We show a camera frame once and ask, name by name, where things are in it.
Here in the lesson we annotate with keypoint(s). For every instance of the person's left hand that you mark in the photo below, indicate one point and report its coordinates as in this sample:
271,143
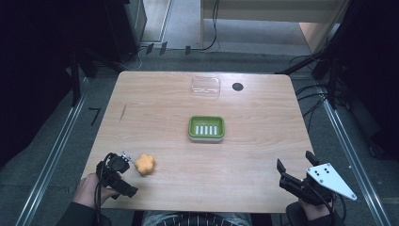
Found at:
87,190

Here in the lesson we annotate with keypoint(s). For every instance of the orange flower-shaped soap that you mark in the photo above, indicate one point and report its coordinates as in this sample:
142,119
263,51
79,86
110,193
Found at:
145,164

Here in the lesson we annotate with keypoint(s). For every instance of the person's striped clothing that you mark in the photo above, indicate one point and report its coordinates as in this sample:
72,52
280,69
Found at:
197,219

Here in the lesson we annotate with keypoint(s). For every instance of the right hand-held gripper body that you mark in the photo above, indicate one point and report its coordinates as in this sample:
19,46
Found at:
326,183

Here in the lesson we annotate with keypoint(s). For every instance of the light wooden furniture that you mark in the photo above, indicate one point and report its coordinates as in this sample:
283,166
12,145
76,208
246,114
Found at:
273,11

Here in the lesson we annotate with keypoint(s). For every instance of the black table grommet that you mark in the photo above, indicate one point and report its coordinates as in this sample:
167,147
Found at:
237,86

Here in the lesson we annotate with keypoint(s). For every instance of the metal floor rail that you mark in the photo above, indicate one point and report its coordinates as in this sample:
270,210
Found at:
51,153
354,163

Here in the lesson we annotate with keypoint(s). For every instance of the clear plastic container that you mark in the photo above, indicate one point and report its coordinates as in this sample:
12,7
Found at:
205,86

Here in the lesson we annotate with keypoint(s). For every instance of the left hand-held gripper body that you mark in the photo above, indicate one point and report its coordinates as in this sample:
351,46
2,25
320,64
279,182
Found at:
115,177

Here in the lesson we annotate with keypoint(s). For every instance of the black cabinet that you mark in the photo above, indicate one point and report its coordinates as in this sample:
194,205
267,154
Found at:
125,28

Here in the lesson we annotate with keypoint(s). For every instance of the black stand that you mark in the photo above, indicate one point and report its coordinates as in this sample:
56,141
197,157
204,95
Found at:
326,62

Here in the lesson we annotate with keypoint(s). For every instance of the green soap dish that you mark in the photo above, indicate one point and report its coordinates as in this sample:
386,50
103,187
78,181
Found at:
206,128

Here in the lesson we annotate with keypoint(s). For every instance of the person's right hand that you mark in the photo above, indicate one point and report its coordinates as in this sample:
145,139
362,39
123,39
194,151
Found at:
314,212

